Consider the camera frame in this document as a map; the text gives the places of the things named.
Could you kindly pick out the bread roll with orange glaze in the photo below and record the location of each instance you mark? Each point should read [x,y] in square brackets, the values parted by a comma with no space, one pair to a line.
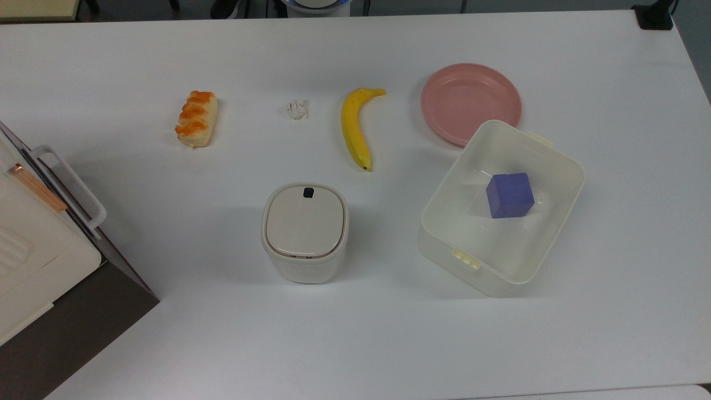
[195,121]

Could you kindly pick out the pink plastic plate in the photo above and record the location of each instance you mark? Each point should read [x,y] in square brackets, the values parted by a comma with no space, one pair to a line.
[461,103]

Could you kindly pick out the small white lidded bin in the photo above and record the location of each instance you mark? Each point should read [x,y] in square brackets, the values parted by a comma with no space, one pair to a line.
[305,230]

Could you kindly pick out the yellow banana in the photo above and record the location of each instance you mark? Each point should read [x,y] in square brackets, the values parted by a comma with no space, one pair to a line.
[354,130]

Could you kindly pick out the white translucent plastic box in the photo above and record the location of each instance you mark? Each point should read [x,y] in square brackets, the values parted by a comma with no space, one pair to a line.
[461,222]

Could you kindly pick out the crumpled white paper scrap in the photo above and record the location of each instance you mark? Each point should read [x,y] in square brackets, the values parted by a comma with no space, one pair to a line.
[296,109]

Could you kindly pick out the purple cube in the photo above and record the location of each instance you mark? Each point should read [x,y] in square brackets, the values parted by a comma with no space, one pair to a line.
[509,195]

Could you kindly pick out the dark brown storage box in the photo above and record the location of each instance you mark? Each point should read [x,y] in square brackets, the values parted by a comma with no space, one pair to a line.
[83,328]

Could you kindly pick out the light wooden table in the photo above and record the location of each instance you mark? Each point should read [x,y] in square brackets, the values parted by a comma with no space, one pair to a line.
[36,8]

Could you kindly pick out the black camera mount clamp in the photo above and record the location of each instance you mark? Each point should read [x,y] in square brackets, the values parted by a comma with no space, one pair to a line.
[654,16]

